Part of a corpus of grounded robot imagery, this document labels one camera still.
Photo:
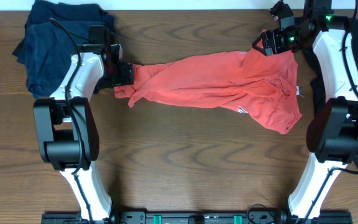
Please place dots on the folded navy blue clothes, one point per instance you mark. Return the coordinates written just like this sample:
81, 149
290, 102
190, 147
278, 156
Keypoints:
50, 32

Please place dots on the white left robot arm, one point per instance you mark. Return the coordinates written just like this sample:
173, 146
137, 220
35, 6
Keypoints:
67, 135

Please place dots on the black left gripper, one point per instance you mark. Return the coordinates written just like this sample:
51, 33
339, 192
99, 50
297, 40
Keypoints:
127, 78

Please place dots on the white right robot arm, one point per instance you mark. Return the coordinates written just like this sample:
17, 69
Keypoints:
332, 136

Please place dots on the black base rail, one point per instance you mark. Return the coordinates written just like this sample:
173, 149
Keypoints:
197, 217

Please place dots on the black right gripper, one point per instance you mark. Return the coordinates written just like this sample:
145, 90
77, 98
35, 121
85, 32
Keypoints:
272, 37

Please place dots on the red t-shirt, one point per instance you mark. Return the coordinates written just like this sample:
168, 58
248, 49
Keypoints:
264, 87

